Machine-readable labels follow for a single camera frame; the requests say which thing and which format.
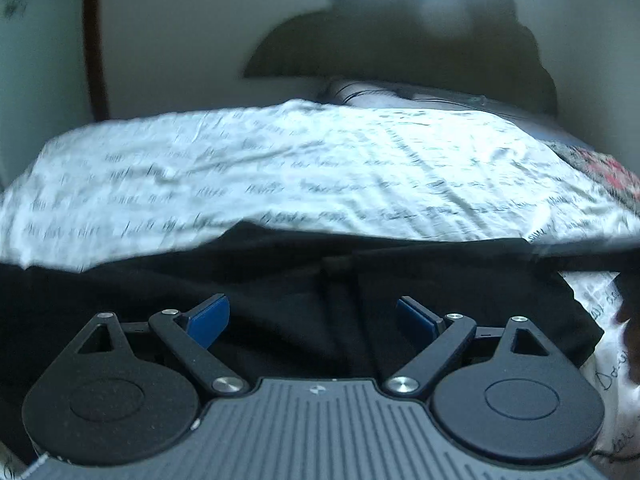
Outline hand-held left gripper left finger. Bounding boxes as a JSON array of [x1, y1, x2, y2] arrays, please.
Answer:
[[75, 294, 250, 397]]

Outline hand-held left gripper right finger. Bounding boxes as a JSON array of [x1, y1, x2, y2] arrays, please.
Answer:
[[384, 296, 553, 402]]

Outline black pants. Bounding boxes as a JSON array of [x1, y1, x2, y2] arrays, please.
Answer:
[[0, 220, 607, 466]]

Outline white script-printed blanket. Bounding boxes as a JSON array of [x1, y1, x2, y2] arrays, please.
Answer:
[[0, 99, 640, 462]]

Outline dark grey pillow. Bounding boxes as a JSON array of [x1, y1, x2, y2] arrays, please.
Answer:
[[317, 77, 563, 128]]

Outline red floral cloth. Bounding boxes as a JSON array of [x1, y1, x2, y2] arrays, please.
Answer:
[[545, 141, 640, 213]]

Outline scalloped upholstered headboard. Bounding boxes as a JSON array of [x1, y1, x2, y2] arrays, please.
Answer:
[[242, 0, 558, 117]]

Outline frosted glass sliding door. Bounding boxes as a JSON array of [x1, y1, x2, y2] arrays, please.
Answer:
[[0, 0, 97, 198]]

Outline brown wooden door frame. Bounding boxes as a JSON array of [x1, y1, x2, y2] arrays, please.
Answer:
[[81, 0, 110, 122]]

